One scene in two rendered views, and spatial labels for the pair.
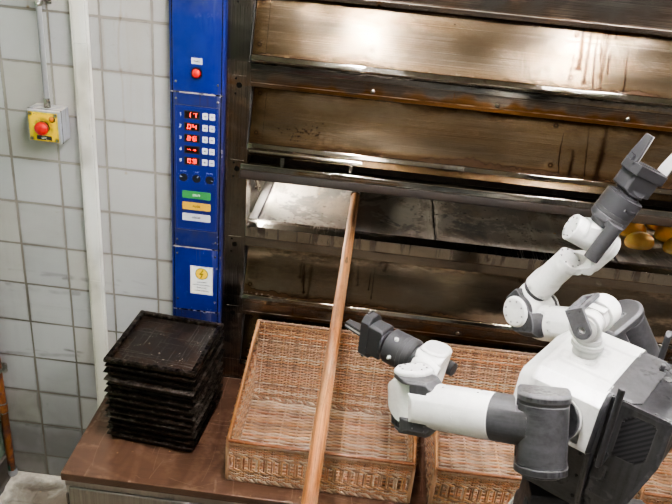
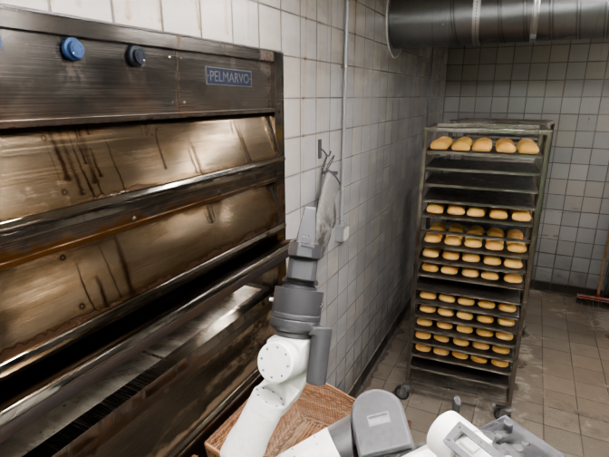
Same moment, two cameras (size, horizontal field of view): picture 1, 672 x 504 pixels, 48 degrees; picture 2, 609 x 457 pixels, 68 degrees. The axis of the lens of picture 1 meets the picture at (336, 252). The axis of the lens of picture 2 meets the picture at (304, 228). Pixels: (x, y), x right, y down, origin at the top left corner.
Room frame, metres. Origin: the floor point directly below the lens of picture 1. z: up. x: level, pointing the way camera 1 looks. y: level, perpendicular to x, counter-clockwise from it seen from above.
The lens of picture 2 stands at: (1.28, 0.04, 1.95)
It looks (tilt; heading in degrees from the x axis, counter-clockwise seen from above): 16 degrees down; 294
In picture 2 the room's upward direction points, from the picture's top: straight up
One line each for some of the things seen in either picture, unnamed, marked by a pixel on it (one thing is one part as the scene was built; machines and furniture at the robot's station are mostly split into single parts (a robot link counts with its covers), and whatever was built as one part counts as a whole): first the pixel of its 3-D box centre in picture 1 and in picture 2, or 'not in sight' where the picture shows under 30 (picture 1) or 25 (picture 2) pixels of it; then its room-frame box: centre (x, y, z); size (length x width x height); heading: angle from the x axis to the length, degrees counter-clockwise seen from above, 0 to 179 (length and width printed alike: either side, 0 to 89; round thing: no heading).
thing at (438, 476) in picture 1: (518, 429); not in sight; (1.86, -0.62, 0.72); 0.56 x 0.49 x 0.28; 88
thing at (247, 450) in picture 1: (328, 404); not in sight; (1.89, -0.02, 0.72); 0.56 x 0.49 x 0.28; 87
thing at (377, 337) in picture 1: (384, 342); not in sight; (1.56, -0.14, 1.19); 0.12 x 0.10 x 0.13; 53
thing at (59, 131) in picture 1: (48, 123); not in sight; (2.15, 0.90, 1.46); 0.10 x 0.07 x 0.10; 88
